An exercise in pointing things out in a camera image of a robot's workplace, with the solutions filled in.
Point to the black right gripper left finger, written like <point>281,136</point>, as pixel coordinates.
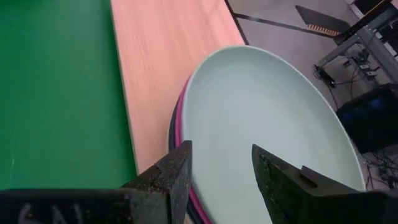
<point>174,174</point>

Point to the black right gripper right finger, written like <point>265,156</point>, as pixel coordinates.
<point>280,186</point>

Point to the pink plate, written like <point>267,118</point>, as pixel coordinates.
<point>178,130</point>

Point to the mint green plate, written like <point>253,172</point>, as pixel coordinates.
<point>264,109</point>

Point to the computer tower with blue lights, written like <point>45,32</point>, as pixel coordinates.
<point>370,118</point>

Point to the green table mat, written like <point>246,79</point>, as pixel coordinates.
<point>56,93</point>

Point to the black striped floor mat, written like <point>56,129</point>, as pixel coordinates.
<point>323,23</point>

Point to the grey metal table leg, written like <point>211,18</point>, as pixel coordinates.
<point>363,34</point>

